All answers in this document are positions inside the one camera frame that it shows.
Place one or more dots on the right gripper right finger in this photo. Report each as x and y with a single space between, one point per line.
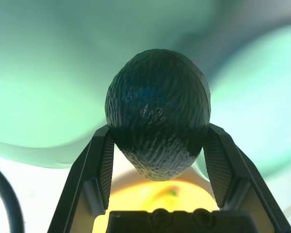
232 174

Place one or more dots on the green cutting board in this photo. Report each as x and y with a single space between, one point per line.
38 102

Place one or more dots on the mint green round plate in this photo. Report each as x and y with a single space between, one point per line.
257 97

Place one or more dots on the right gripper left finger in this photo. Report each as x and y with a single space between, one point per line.
82 182

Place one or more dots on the yellow round plate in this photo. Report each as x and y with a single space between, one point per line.
140 194

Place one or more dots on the dark green avocado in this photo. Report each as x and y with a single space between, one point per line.
157 109

